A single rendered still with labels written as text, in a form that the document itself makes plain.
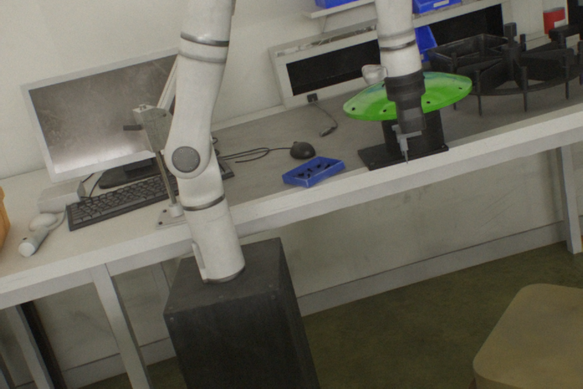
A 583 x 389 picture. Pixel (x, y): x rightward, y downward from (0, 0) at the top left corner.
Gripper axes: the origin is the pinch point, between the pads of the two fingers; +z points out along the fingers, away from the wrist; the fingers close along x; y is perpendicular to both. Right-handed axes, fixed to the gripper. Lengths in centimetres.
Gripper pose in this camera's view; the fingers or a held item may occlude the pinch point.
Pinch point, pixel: (405, 159)
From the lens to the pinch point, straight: 136.9
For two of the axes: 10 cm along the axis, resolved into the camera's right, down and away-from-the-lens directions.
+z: 2.3, 9.1, 3.4
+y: 9.7, -2.2, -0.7
